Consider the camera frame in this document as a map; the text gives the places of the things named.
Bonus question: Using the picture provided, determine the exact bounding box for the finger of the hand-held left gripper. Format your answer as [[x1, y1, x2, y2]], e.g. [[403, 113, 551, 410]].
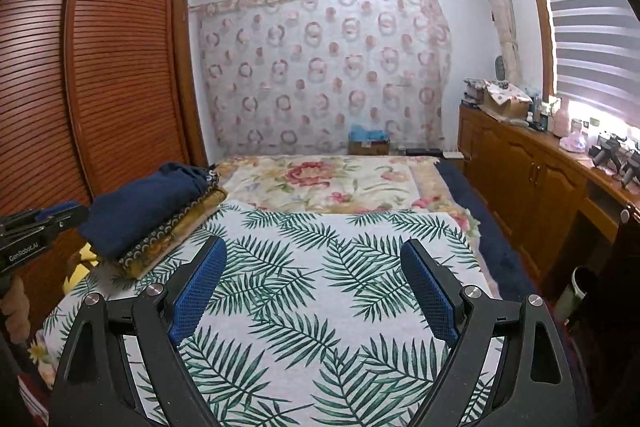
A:
[[35, 202, 91, 233]]

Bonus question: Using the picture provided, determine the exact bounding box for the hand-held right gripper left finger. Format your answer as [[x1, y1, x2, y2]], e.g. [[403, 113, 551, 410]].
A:
[[47, 234, 228, 427]]

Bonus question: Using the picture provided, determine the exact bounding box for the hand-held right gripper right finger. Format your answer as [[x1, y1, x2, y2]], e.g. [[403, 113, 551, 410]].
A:
[[400, 239, 583, 427]]

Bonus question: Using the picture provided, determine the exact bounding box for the navy printed t-shirt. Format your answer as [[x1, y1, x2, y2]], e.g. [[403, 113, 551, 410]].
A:
[[82, 162, 211, 258]]

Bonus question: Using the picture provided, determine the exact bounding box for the person's left hand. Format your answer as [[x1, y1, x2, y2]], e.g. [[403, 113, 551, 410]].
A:
[[0, 277, 32, 343]]

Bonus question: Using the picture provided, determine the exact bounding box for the dark patterned folded cloth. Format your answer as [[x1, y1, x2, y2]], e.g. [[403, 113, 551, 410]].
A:
[[117, 169, 222, 268]]

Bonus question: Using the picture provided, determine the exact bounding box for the navy bed cover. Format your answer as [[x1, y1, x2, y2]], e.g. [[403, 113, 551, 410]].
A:
[[435, 159, 543, 303]]

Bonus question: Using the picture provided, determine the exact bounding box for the palm leaf bed sheet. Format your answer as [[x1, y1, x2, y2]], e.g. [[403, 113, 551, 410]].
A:
[[42, 199, 506, 427]]

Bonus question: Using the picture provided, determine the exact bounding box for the white waste bin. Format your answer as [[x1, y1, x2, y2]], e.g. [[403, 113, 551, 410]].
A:
[[555, 267, 586, 320]]

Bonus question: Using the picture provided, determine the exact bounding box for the wooden slatted wardrobe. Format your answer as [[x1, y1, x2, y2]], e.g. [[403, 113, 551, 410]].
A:
[[0, 0, 208, 323]]

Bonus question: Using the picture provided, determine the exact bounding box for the wooden sideboard cabinet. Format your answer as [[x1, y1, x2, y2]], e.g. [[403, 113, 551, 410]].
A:
[[457, 102, 640, 278]]

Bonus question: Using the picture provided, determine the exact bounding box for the small cardboard box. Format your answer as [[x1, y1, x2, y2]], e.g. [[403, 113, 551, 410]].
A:
[[348, 139, 391, 156]]

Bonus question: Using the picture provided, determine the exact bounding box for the floral blanket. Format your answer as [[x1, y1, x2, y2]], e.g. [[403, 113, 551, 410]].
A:
[[212, 154, 483, 238]]

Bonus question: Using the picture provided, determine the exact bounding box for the blue cloth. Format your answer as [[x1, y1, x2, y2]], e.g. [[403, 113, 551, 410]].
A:
[[349, 124, 391, 142]]

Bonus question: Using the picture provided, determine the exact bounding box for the patterned storage box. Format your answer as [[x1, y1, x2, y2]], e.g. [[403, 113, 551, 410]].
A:
[[462, 78, 488, 108]]

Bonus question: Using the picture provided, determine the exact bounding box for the open floral cardboard box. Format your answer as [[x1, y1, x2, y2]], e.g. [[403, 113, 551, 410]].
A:
[[482, 79, 533, 120]]

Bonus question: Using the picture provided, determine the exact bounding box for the pink bottle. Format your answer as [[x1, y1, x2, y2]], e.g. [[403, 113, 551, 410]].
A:
[[552, 97, 571, 138]]

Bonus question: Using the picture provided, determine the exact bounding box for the pink circle patterned curtain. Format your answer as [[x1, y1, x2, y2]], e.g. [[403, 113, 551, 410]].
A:
[[190, 0, 451, 158]]

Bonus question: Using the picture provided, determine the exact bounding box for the striped window blind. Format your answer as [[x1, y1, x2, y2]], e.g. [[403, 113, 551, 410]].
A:
[[530, 0, 640, 118]]

